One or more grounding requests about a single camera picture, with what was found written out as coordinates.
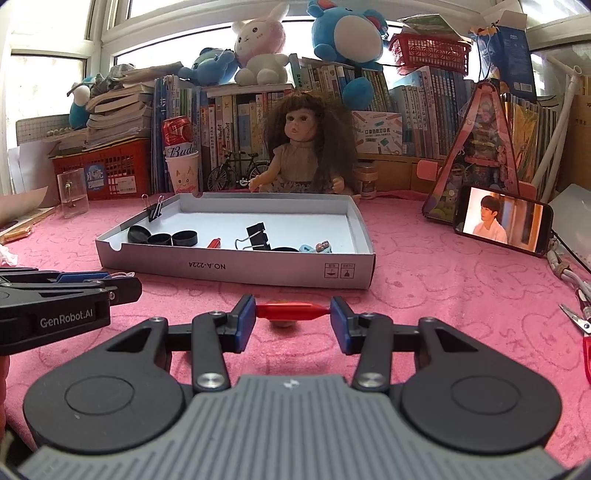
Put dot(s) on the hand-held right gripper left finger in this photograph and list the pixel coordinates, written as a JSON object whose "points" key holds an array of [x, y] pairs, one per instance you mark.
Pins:
{"points": [[244, 323]]}

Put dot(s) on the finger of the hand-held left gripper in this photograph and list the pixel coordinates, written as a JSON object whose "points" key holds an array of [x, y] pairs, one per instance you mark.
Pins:
{"points": [[78, 277], [122, 290]]}

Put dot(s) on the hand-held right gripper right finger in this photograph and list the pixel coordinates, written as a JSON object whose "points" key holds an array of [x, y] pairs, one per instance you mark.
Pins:
{"points": [[340, 323]]}

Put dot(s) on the red pen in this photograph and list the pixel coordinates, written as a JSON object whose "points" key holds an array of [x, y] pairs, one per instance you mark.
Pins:
{"points": [[291, 311]]}

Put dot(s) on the white cardboard box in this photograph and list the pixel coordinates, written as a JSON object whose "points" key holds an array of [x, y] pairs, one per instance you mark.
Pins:
{"points": [[258, 272]]}

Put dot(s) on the black lid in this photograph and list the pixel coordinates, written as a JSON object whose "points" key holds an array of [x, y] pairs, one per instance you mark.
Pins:
{"points": [[138, 234]]}

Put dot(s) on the black bottle cap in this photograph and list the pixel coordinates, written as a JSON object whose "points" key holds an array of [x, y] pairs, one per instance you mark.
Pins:
{"points": [[284, 249], [184, 238], [159, 239]]}

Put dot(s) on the small red plastic piece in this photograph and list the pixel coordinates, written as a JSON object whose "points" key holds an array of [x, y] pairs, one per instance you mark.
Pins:
{"points": [[214, 242]]}

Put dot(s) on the large black binder clip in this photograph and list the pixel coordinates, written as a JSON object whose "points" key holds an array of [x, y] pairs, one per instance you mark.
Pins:
{"points": [[256, 236]]}

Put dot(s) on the flat book with gold item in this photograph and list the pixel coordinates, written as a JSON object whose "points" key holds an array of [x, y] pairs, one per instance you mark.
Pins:
{"points": [[23, 226]]}

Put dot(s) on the white crumpled wrapper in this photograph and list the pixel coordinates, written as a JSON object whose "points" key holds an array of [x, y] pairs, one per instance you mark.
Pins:
{"points": [[5, 254]]}

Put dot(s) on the small black binder clip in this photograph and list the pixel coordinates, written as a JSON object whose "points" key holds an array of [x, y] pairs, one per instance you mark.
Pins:
{"points": [[154, 211]]}

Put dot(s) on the brown paper sheet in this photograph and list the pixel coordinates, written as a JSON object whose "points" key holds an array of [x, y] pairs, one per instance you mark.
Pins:
{"points": [[18, 203]]}

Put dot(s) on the pink printed tablecloth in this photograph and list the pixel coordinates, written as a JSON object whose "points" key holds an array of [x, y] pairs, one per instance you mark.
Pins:
{"points": [[438, 286]]}

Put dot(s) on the large red plastic basket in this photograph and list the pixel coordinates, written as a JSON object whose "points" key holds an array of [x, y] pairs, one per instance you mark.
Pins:
{"points": [[111, 170]]}

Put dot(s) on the white paper cup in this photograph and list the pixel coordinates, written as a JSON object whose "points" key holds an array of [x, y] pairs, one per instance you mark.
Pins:
{"points": [[183, 175]]}

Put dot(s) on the small brown jar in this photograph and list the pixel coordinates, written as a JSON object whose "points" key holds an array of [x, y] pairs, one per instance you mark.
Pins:
{"points": [[367, 182]]}

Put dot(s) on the grid cutting mat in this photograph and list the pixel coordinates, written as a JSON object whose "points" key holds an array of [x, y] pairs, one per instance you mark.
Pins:
{"points": [[41, 131]]}

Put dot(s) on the black miniature bicycle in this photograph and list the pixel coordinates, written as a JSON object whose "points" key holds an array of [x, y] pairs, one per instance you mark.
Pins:
{"points": [[235, 173]]}

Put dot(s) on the red beer can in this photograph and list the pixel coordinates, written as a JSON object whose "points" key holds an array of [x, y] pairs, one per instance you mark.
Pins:
{"points": [[177, 136]]}

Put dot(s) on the brown cardboard shelf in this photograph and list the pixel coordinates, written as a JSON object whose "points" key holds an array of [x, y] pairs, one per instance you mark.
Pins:
{"points": [[401, 170]]}

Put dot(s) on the blue white plush toy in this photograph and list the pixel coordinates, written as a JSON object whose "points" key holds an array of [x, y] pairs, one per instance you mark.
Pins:
{"points": [[78, 108]]}

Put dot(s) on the stack of worn books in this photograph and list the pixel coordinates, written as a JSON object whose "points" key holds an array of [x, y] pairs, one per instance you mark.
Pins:
{"points": [[120, 113]]}

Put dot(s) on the brown-haired doll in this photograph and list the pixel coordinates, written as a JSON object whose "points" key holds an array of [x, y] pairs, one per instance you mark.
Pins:
{"points": [[298, 152]]}

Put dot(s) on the black smartphone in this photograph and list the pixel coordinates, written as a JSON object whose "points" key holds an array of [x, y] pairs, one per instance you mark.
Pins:
{"points": [[503, 221]]}

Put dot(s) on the white label printer box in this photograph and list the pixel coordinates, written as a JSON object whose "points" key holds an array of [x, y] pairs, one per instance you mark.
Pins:
{"points": [[377, 134]]}

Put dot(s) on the row of upright books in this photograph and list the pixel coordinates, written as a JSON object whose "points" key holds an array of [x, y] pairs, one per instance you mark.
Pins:
{"points": [[231, 115]]}

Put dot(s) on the pink triangular printed stand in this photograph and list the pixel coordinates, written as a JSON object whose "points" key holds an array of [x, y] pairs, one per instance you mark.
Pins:
{"points": [[482, 157]]}

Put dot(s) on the small blue plush toy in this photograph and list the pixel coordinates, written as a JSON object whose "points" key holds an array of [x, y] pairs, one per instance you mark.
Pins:
{"points": [[207, 64]]}

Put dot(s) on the white pink bunny plush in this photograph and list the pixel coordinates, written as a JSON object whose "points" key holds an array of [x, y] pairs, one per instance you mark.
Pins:
{"points": [[258, 41]]}

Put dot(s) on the large blue plush toy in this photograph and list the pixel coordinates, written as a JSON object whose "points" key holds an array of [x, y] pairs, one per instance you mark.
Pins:
{"points": [[346, 37]]}

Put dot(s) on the small red plastic basket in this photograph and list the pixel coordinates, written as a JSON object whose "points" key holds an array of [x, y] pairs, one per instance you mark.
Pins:
{"points": [[429, 50]]}

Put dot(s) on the white plastic pipe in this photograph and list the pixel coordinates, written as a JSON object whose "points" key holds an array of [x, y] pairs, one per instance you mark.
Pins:
{"points": [[556, 134]]}

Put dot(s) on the tall blue carton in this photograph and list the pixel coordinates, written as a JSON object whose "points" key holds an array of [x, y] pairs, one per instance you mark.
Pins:
{"points": [[512, 50]]}

